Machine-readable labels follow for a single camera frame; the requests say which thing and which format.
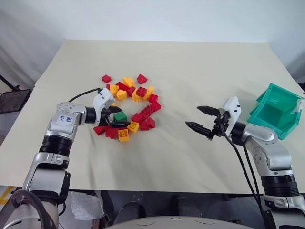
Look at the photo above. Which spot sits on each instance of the small yellow toy block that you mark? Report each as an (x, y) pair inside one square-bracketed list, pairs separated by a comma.
[(114, 104)]

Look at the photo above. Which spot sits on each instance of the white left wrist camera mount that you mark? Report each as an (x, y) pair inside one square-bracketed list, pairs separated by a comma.
[(103, 97)]

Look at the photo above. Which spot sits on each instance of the green toy block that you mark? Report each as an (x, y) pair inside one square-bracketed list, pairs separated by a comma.
[(119, 117)]

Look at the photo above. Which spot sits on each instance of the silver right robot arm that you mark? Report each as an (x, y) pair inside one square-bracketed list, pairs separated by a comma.
[(274, 157)]

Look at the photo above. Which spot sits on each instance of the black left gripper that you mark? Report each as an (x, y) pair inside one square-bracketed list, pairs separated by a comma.
[(106, 118)]

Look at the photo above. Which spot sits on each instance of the clear plastic bag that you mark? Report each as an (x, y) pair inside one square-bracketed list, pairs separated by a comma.
[(85, 205)]

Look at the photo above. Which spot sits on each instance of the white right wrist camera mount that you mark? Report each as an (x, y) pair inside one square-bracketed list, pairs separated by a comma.
[(233, 107)]

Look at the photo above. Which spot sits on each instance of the teal plastic bin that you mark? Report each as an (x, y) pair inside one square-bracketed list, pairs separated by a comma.
[(271, 112)]

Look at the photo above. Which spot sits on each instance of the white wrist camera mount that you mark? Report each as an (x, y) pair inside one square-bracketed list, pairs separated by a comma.
[(233, 107), (103, 97)]

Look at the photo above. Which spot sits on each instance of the black mesh panel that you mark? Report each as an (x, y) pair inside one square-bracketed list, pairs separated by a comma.
[(13, 100)]

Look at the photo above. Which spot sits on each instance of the small red toy block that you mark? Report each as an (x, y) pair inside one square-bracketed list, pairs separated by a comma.
[(108, 86)]

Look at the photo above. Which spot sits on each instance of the black stand pole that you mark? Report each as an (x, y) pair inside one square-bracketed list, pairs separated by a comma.
[(8, 82)]

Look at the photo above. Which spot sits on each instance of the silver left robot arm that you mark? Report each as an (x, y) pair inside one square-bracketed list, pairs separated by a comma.
[(62, 124)]

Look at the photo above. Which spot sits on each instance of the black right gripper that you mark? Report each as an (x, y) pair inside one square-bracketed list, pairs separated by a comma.
[(219, 126)]

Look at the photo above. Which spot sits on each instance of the long red toy block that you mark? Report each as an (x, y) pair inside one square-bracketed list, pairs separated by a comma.
[(150, 109)]

